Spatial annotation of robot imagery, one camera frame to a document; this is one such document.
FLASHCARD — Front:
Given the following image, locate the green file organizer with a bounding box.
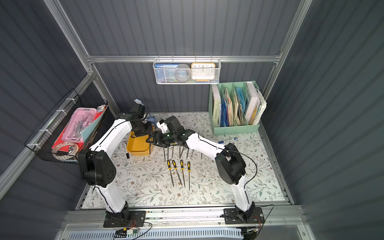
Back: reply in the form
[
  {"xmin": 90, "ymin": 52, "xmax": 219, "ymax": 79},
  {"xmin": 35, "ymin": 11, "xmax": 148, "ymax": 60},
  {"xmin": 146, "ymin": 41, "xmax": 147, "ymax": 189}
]
[{"xmin": 209, "ymin": 81, "xmax": 267, "ymax": 136}]

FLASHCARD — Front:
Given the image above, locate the yellow white clock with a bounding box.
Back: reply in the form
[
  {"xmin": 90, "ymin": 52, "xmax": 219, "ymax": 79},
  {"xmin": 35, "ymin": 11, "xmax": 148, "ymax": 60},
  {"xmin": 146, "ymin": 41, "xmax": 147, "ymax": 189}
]
[{"xmin": 191, "ymin": 63, "xmax": 216, "ymax": 81}]

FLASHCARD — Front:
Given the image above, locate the white book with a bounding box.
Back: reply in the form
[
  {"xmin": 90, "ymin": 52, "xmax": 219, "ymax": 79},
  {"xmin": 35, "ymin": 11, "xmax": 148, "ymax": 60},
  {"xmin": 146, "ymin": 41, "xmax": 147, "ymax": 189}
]
[{"xmin": 245, "ymin": 82, "xmax": 261, "ymax": 125}]

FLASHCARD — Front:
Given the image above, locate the eleventh black yellow file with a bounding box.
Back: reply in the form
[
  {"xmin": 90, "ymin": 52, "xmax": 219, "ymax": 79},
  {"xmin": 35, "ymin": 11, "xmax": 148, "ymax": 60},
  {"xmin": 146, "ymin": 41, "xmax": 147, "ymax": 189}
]
[{"xmin": 180, "ymin": 160, "xmax": 186, "ymax": 188}]

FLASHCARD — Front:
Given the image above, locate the aluminium rail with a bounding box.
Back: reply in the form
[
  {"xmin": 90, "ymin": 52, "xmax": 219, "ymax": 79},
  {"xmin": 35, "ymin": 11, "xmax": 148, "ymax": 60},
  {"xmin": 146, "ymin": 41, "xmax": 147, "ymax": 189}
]
[{"xmin": 60, "ymin": 205, "xmax": 308, "ymax": 230}]

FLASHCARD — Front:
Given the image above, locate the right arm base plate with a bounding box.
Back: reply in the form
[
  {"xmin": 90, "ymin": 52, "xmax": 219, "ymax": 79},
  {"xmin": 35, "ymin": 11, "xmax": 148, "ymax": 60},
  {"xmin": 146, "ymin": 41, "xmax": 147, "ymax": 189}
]
[{"xmin": 221, "ymin": 207, "xmax": 265, "ymax": 225}]

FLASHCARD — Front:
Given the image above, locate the white wire basket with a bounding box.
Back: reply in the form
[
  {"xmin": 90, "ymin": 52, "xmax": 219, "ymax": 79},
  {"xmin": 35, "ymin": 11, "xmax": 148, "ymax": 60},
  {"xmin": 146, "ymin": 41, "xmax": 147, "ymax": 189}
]
[{"xmin": 153, "ymin": 57, "xmax": 222, "ymax": 85}]

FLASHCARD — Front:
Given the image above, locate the blue marker pen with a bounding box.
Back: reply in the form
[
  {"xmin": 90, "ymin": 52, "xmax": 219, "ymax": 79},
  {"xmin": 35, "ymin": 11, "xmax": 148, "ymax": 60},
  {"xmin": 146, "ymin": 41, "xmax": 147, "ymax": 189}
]
[{"xmin": 218, "ymin": 137, "xmax": 238, "ymax": 144}]

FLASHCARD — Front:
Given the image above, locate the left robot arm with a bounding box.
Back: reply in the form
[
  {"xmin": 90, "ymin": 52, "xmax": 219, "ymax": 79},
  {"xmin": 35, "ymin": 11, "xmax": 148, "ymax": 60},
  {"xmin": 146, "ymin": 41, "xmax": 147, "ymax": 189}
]
[{"xmin": 78, "ymin": 104, "xmax": 153, "ymax": 221}]

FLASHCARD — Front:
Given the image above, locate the red folder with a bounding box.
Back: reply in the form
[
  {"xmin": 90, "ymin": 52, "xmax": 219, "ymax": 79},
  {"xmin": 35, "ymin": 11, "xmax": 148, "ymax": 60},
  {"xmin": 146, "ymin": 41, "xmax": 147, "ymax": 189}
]
[{"xmin": 52, "ymin": 105, "xmax": 108, "ymax": 155}]

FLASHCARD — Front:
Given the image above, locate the black white marker pen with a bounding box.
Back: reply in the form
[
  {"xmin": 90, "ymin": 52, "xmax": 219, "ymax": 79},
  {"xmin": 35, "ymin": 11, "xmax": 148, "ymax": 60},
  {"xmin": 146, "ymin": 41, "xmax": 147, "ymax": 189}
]
[{"xmin": 123, "ymin": 141, "xmax": 130, "ymax": 159}]

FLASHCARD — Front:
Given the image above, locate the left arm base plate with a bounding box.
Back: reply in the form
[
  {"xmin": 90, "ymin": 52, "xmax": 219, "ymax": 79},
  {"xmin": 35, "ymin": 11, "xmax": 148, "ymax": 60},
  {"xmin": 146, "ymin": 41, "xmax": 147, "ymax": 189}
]
[{"xmin": 103, "ymin": 211, "xmax": 146, "ymax": 228}]

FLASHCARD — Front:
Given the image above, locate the pink plastic case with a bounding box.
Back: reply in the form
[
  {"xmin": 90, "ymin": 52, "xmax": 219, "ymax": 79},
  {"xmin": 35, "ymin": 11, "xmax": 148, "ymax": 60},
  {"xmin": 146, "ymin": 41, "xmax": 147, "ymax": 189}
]
[{"xmin": 61, "ymin": 108, "xmax": 97, "ymax": 143}]

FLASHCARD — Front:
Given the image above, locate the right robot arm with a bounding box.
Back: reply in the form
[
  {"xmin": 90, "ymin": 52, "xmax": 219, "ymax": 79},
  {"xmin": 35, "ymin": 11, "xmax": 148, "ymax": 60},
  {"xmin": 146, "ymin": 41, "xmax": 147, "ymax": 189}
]
[{"xmin": 146, "ymin": 116, "xmax": 256, "ymax": 223}]

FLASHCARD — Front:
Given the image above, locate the yellow storage box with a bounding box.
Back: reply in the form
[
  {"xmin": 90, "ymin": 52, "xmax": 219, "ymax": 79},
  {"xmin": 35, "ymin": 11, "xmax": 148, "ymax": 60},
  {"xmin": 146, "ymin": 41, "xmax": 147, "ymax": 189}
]
[{"xmin": 127, "ymin": 132, "xmax": 149, "ymax": 157}]

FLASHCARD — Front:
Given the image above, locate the grey tape roll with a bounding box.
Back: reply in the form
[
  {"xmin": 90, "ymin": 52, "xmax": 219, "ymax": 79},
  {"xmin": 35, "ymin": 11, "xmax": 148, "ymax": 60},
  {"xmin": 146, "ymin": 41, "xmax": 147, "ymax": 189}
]
[{"xmin": 175, "ymin": 64, "xmax": 191, "ymax": 83}]

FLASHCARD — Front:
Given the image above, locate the blue box in basket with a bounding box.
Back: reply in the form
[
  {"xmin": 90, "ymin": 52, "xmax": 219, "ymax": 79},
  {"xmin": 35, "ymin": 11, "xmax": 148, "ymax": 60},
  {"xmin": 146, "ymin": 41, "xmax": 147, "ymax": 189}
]
[{"xmin": 154, "ymin": 63, "xmax": 179, "ymax": 84}]

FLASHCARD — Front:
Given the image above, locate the black wire basket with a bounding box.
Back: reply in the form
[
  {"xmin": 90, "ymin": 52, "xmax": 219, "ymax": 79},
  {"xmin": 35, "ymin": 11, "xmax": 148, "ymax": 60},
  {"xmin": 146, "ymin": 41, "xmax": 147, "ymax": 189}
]
[{"xmin": 25, "ymin": 90, "xmax": 109, "ymax": 164}]

